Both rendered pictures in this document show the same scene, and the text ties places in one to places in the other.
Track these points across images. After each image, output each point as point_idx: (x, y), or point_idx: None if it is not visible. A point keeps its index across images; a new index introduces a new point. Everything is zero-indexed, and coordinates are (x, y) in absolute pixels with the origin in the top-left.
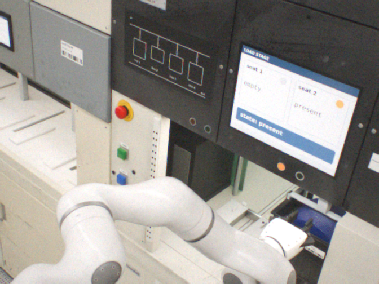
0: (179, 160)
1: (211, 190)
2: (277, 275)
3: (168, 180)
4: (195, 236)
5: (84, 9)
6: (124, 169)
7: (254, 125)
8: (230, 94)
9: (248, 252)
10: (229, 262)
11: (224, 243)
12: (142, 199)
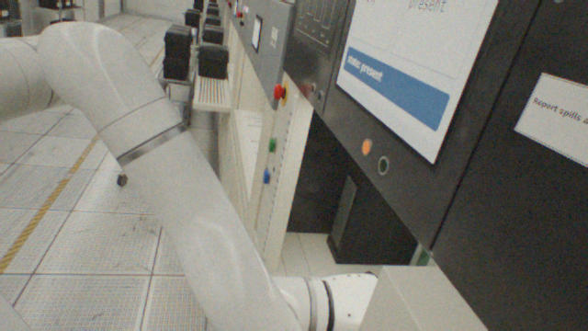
0: (345, 195)
1: (378, 255)
2: (236, 323)
3: (101, 26)
4: (115, 150)
5: None
6: (271, 166)
7: (356, 73)
8: (347, 28)
9: (210, 245)
10: (176, 245)
11: (172, 201)
12: (44, 33)
